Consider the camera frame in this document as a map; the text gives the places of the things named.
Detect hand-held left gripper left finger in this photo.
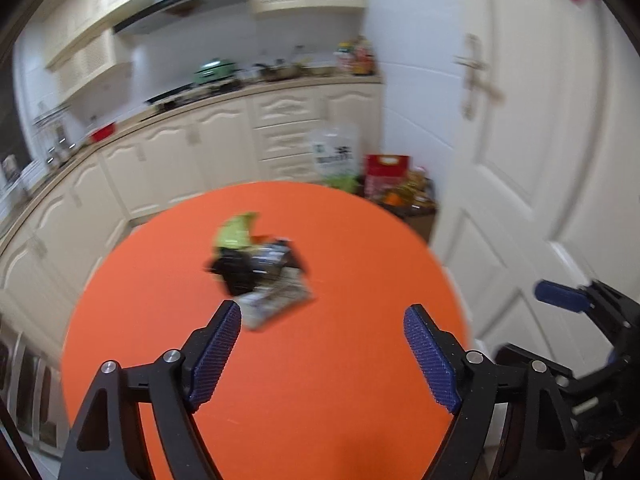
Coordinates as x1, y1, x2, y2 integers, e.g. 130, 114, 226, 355
57, 300, 243, 480

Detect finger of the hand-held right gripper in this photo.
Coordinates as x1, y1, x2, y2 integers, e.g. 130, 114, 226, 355
492, 341, 576, 388
534, 280, 640, 341

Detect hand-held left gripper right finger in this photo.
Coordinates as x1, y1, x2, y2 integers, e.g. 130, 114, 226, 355
402, 304, 586, 480

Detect white printed snack packet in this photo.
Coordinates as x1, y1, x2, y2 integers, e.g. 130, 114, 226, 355
240, 270, 316, 333

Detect black crumpled wrapper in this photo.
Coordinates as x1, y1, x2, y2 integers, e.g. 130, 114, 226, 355
204, 249, 261, 297

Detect green snack packet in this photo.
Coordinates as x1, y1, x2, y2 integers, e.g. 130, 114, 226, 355
215, 212, 261, 251

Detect round table orange cloth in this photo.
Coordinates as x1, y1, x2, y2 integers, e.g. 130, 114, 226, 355
60, 182, 468, 480

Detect cardboard box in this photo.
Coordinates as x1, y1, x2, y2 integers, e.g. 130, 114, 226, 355
385, 200, 440, 243

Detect white door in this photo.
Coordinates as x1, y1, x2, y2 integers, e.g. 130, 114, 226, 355
430, 0, 640, 361

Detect cooking oil bottle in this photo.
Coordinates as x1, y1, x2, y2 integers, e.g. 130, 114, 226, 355
390, 170, 436, 208

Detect red rice bag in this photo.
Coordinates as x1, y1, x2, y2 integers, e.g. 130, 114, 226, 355
364, 154, 412, 201

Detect cream lower kitchen cabinets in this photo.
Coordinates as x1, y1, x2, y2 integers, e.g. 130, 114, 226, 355
0, 82, 386, 311

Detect white rice bag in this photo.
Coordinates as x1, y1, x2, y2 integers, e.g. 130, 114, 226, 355
310, 125, 361, 191

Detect black gas stove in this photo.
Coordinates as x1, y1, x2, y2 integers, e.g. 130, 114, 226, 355
147, 85, 236, 106

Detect green electric pot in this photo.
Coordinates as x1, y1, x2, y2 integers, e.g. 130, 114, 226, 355
194, 59, 238, 85

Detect steel wok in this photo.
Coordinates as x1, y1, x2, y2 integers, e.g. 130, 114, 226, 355
252, 60, 306, 81

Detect group of condiment bottles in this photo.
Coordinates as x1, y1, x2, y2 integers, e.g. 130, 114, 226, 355
337, 37, 376, 77

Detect range hood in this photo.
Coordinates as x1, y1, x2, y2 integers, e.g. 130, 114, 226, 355
112, 0, 246, 36

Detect metal door handle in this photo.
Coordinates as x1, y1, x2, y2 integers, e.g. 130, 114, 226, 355
452, 35, 503, 121

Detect cream upper wall cabinets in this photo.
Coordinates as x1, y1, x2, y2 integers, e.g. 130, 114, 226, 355
30, 0, 201, 61

